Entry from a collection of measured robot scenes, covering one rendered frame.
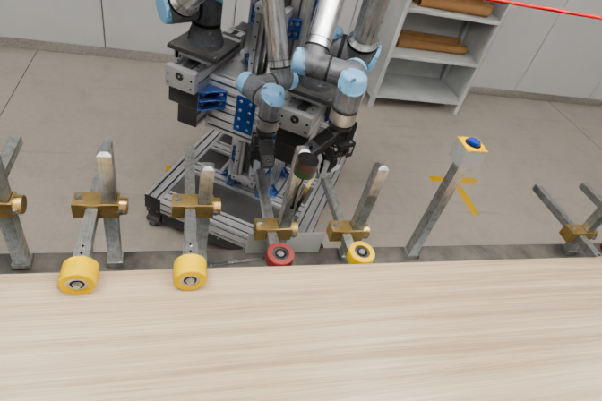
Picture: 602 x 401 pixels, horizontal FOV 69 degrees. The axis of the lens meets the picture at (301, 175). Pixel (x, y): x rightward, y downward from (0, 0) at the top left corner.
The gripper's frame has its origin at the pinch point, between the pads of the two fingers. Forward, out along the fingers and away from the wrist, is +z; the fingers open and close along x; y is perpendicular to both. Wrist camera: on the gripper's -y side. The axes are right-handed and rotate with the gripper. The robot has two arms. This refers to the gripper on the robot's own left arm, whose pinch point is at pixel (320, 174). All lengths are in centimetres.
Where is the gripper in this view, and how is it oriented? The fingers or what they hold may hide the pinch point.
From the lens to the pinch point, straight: 136.8
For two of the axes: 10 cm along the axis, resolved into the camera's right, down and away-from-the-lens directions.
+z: -1.8, 7.5, 6.4
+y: 8.4, -2.2, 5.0
